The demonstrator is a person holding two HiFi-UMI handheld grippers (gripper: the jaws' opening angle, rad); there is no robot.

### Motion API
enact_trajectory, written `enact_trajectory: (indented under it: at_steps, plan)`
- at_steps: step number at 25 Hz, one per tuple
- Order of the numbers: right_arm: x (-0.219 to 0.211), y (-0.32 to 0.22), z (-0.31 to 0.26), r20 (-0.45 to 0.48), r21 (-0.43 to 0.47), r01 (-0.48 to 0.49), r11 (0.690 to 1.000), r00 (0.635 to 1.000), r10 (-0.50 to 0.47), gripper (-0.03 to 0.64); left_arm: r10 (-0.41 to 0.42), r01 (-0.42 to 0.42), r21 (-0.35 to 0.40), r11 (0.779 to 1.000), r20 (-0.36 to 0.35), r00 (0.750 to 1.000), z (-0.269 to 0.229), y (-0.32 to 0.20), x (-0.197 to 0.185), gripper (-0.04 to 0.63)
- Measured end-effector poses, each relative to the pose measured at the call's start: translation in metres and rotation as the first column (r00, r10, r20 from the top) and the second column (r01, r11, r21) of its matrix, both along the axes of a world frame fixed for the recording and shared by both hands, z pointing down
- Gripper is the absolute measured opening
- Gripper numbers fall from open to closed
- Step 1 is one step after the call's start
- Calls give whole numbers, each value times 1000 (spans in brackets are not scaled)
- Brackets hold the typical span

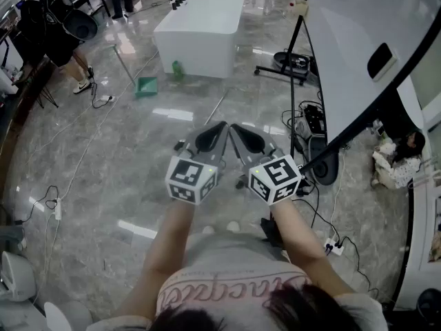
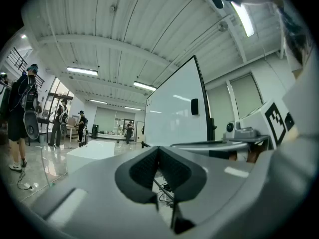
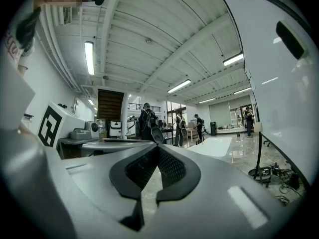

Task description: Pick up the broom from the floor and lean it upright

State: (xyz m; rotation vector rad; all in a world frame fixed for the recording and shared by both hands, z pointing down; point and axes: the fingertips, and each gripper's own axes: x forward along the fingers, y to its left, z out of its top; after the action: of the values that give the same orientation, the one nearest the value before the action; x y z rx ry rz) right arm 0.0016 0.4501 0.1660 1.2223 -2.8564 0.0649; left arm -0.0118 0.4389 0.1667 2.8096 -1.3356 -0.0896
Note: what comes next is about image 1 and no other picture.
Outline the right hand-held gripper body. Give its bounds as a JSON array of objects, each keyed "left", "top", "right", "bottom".
[{"left": 237, "top": 143, "right": 304, "bottom": 207}]

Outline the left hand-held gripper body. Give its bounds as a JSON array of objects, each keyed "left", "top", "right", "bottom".
[{"left": 165, "top": 139, "right": 225, "bottom": 207}]

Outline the person's left forearm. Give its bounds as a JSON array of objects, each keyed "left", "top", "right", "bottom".
[{"left": 115, "top": 198, "right": 197, "bottom": 323}]

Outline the person's right forearm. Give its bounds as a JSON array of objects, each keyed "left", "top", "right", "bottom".
[{"left": 270, "top": 200, "right": 358, "bottom": 298}]

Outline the black wheeled stand base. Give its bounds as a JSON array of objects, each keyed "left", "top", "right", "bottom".
[{"left": 254, "top": 14, "right": 311, "bottom": 86}]

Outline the thin black pole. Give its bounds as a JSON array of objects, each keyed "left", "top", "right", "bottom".
[{"left": 289, "top": 63, "right": 302, "bottom": 154}]

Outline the black metal rack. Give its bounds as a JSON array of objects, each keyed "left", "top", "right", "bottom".
[{"left": 260, "top": 217, "right": 285, "bottom": 250}]

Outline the grey oval pod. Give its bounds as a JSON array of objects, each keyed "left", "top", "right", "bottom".
[
  {"left": 295, "top": 119, "right": 311, "bottom": 141},
  {"left": 307, "top": 134, "right": 341, "bottom": 186}
]

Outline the black power box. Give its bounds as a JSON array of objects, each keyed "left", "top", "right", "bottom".
[{"left": 302, "top": 103, "right": 327, "bottom": 134}]

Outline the green plastic bottle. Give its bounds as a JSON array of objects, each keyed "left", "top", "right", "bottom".
[{"left": 171, "top": 59, "right": 185, "bottom": 81}]

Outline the person's grey printed shirt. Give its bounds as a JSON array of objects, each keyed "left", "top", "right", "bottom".
[{"left": 85, "top": 231, "right": 390, "bottom": 331}]

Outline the black oval tub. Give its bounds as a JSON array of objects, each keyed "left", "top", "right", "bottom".
[{"left": 273, "top": 50, "right": 311, "bottom": 79}]

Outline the grey hand-held gripper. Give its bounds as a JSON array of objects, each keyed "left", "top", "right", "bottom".
[{"left": 289, "top": 55, "right": 311, "bottom": 70}]

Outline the white rounded island table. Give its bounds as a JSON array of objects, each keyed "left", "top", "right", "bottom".
[{"left": 153, "top": 0, "right": 247, "bottom": 79}]

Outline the large white curved panel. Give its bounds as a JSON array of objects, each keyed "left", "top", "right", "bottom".
[{"left": 305, "top": 0, "right": 441, "bottom": 144}]

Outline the white desk with black trim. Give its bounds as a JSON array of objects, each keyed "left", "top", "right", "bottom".
[{"left": 392, "top": 170, "right": 441, "bottom": 310}]

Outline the dark oval shell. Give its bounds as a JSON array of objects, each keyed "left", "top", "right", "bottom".
[{"left": 61, "top": 8, "right": 99, "bottom": 43}]

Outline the brown curved wooden counter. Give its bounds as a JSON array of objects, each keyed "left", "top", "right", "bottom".
[{"left": 0, "top": 55, "right": 56, "bottom": 203}]

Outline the white round stool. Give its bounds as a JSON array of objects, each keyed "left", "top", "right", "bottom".
[{"left": 43, "top": 300, "right": 94, "bottom": 331}]

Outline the dark grey floor machine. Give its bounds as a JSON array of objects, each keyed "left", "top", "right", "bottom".
[{"left": 0, "top": 224, "right": 27, "bottom": 253}]

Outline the black round bin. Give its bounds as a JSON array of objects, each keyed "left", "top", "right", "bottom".
[{"left": 416, "top": 288, "right": 441, "bottom": 324}]

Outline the white rounded appliance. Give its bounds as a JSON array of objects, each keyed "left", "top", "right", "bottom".
[{"left": 0, "top": 250, "right": 37, "bottom": 303}]

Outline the black cable tangle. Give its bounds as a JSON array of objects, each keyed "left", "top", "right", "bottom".
[{"left": 280, "top": 100, "right": 328, "bottom": 143}]

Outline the green long-handled dustpan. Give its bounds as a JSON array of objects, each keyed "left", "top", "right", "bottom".
[{"left": 109, "top": 43, "right": 159, "bottom": 99}]

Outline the long white cable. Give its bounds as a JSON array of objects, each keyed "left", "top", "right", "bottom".
[{"left": 32, "top": 48, "right": 160, "bottom": 306}]

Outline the black wire-legged stool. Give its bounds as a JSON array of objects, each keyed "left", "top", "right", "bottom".
[{"left": 33, "top": 80, "right": 60, "bottom": 110}]

